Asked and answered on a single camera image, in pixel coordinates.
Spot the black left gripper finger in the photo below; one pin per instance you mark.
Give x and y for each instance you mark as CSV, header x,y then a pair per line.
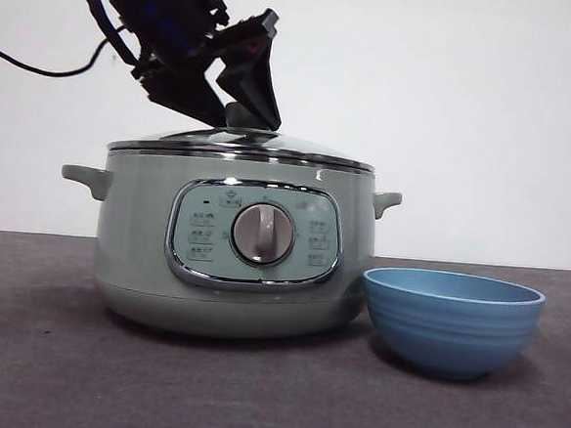
x,y
186,92
257,85

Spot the glass lid with green knob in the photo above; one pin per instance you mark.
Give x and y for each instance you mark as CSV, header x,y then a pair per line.
x,y
290,146

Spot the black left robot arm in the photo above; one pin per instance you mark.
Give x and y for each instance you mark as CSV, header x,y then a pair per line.
x,y
157,14

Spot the pale green electric steamer pot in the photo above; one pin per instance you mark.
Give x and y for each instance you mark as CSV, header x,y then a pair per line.
x,y
136,243

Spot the blue ribbed bowl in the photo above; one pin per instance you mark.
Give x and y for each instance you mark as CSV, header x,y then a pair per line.
x,y
449,328

